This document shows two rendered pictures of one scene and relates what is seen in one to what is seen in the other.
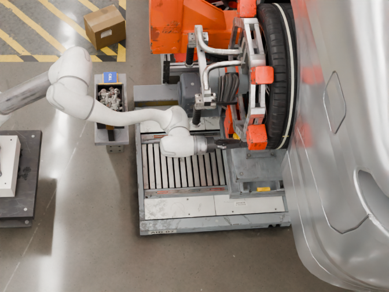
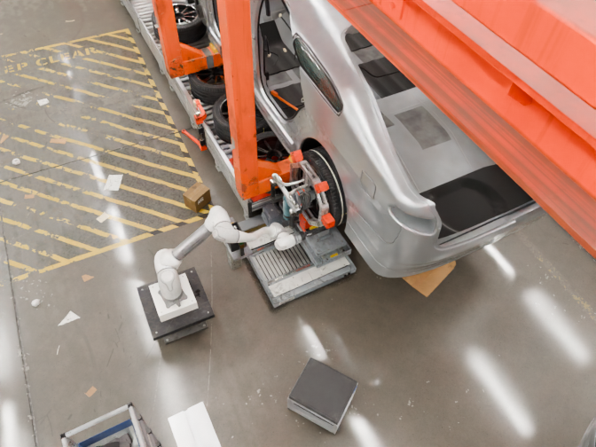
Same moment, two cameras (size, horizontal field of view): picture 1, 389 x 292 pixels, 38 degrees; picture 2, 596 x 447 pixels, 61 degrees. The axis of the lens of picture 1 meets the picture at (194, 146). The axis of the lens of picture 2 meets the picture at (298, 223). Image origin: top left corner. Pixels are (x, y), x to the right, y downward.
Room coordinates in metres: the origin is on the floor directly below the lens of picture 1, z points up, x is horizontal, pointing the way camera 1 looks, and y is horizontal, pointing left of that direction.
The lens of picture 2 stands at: (-0.97, 0.70, 3.95)
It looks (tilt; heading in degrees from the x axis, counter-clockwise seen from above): 52 degrees down; 342
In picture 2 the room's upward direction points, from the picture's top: 3 degrees clockwise
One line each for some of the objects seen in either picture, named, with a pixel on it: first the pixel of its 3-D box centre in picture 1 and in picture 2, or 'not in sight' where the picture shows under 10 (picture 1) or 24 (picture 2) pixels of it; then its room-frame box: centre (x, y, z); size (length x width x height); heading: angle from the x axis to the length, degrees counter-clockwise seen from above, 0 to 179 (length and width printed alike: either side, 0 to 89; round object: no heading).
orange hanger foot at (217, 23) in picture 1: (228, 19); (281, 166); (2.08, -0.09, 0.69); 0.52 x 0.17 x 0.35; 102
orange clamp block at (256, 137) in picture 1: (256, 137); (327, 221); (1.28, -0.26, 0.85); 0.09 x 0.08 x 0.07; 12
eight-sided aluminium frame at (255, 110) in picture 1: (245, 78); (308, 193); (1.58, -0.19, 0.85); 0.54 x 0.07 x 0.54; 12
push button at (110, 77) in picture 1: (110, 78); not in sight; (1.76, 0.49, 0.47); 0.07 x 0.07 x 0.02; 12
